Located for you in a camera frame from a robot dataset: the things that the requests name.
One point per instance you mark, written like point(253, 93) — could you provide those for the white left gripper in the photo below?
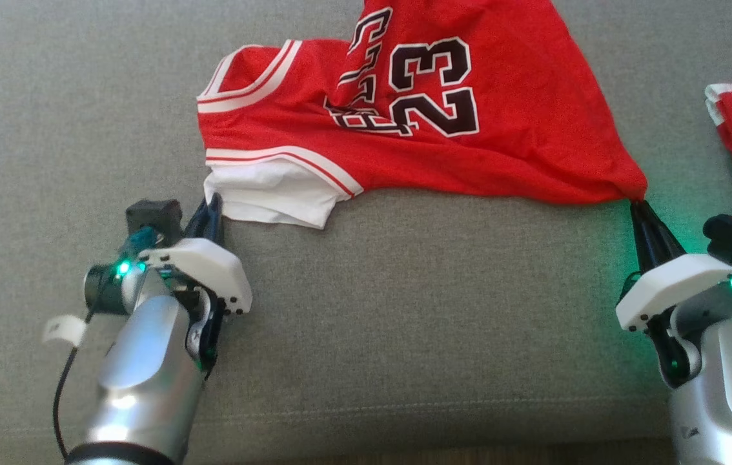
point(211, 271)

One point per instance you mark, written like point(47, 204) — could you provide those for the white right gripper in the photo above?
point(669, 284)

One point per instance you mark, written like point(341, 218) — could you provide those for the red number 23 basketball jersey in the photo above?
point(501, 148)

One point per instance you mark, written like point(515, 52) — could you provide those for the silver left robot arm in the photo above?
point(140, 361)

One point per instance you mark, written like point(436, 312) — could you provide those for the yellow and grey sofa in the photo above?
point(405, 323)

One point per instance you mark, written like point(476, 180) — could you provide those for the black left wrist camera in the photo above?
point(156, 216)

